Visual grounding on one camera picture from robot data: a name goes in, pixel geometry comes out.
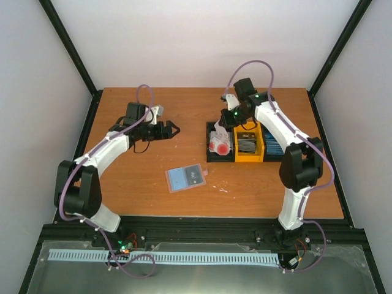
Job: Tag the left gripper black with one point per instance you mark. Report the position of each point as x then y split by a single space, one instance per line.
166 134

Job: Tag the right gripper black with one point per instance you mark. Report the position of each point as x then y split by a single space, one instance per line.
225 122

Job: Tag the dark card stack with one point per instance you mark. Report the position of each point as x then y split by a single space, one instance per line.
247 142

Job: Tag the white card stack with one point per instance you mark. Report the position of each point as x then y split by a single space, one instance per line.
217 144

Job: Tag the blue card stack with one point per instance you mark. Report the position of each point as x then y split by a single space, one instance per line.
273 148

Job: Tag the pink card holder wallet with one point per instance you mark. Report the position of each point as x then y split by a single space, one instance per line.
176 179

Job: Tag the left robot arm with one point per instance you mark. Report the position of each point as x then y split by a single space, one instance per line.
78 195

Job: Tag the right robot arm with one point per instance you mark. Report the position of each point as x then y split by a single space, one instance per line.
302 162

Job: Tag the yellow bin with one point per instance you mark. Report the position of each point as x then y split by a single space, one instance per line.
254 127

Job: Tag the black bin left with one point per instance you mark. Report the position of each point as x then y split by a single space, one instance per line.
213 157

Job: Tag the black bin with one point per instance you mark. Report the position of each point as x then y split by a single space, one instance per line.
213 157
268 158

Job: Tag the black bin right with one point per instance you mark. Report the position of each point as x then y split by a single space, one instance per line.
268 158

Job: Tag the small electronics board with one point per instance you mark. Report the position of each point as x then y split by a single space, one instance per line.
127 246

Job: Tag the grey connector plug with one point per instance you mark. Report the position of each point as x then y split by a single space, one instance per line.
294 262

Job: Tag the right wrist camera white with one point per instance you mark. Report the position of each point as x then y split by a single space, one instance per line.
231 101

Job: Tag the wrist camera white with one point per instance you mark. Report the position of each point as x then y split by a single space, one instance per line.
154 113
231 101

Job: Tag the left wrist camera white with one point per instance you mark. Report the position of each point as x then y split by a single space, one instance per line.
154 113

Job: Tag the black aluminium rail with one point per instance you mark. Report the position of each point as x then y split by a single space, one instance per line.
261 234

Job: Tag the left black frame post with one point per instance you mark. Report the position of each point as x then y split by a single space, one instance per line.
69 46

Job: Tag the black frame post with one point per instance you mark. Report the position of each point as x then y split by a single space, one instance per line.
349 28
69 46

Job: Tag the right black frame post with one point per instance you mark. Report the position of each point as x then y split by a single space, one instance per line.
349 28

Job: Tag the light blue cable duct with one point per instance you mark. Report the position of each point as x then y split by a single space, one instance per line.
171 258

